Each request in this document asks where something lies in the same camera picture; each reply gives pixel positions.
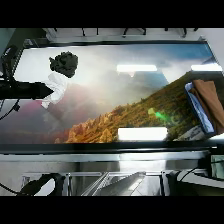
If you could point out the brown shirt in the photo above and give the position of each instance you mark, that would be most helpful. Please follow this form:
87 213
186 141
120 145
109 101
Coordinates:
210 100

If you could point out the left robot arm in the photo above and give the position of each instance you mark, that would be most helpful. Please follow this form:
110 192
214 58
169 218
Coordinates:
23 90

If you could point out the white garment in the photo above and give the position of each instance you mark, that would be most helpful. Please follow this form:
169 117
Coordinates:
57 87

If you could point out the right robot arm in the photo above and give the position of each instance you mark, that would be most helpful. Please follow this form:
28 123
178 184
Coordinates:
200 181

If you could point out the blue garment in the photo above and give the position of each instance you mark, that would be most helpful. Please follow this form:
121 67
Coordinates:
200 111

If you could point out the dark green garment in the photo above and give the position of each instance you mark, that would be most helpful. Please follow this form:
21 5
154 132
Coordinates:
65 63

